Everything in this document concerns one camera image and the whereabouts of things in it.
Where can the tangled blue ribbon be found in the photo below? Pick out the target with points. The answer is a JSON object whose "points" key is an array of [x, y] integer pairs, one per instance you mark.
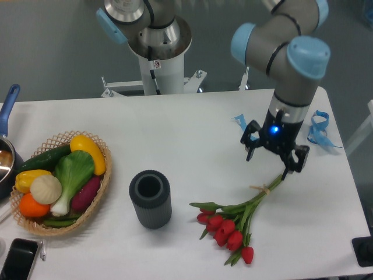
{"points": [[317, 133]]}

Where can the dark grey ribbed vase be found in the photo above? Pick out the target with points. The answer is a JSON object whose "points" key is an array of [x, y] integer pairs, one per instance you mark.
{"points": [[150, 194]]}

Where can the curled blue ribbon strip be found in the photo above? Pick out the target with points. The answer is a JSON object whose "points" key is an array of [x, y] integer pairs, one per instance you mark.
{"points": [[240, 120]]}

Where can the black smartphone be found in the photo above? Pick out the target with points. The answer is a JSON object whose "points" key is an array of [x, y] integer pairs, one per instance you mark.
{"points": [[20, 259]]}

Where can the cream steamed bun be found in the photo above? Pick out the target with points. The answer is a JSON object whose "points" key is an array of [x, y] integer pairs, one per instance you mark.
{"points": [[46, 189]]}

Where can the yellow bell pepper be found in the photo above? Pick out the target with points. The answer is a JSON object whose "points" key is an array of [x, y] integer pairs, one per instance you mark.
{"points": [[24, 179]]}

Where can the black device at table edge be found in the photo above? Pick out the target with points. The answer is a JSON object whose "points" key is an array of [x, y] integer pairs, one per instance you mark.
{"points": [[363, 250]]}

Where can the woven wicker basket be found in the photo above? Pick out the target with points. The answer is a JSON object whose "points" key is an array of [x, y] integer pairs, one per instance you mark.
{"points": [[62, 139]]}

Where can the white chair frame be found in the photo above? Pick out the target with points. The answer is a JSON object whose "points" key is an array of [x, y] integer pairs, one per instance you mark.
{"points": [[361, 133]]}

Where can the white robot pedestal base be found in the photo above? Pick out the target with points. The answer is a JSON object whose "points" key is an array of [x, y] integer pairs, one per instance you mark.
{"points": [[159, 77]]}

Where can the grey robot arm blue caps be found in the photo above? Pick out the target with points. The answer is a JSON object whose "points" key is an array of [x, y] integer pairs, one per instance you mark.
{"points": [[282, 48]]}

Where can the blue handled saucepan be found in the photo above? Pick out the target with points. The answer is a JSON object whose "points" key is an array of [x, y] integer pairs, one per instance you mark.
{"points": [[10, 159]]}

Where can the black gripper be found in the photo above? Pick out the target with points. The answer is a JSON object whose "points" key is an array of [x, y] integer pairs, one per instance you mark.
{"points": [[278, 134]]}

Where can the green pea pods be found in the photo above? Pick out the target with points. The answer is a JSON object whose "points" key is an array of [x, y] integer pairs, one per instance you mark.
{"points": [[61, 222]]}

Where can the purple sweet potato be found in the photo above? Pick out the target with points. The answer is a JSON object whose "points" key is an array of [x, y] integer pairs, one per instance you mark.
{"points": [[82, 200]]}

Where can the orange fruit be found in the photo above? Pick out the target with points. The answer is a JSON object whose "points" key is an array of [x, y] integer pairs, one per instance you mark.
{"points": [[30, 208]]}

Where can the green cucumber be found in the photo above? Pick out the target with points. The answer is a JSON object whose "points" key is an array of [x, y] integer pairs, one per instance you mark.
{"points": [[46, 160]]}

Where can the green bok choy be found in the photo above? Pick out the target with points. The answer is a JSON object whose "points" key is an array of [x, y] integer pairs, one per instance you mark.
{"points": [[73, 172]]}

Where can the yellow squash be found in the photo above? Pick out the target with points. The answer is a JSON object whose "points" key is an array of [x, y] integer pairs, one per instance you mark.
{"points": [[86, 144]]}

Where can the clear pen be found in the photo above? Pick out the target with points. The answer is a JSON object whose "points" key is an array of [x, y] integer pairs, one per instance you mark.
{"points": [[43, 249]]}

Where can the red tulip bouquet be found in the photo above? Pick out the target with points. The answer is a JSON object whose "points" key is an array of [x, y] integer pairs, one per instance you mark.
{"points": [[230, 225]]}

